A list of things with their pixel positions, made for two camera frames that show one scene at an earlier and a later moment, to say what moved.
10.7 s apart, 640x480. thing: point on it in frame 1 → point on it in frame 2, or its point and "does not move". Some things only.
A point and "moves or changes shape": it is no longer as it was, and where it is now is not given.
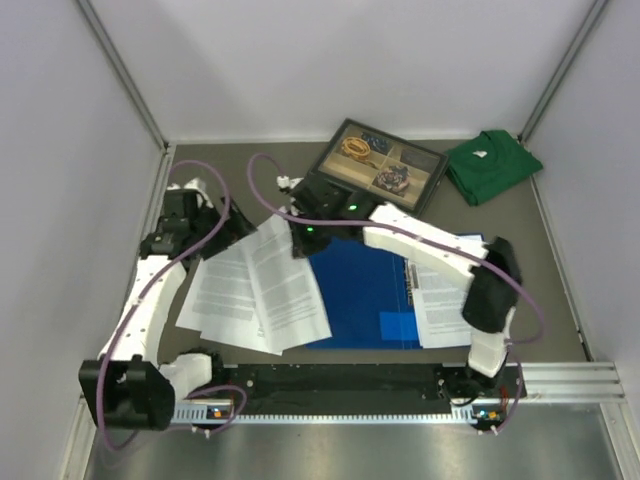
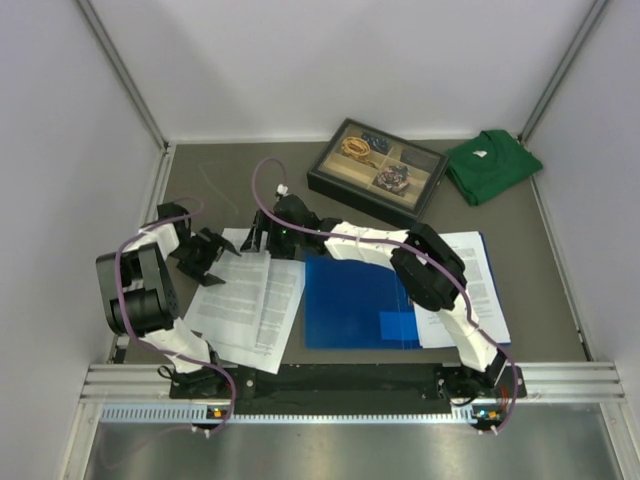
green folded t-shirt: x=488 y=163 does not move
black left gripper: x=236 y=228 → x=215 y=248
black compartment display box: x=384 y=167 does not move
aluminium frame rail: x=572 y=382 does not move
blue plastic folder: x=360 y=296 does not move
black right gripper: x=303 y=247 → x=254 y=243
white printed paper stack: x=256 y=296 moves or changes shape
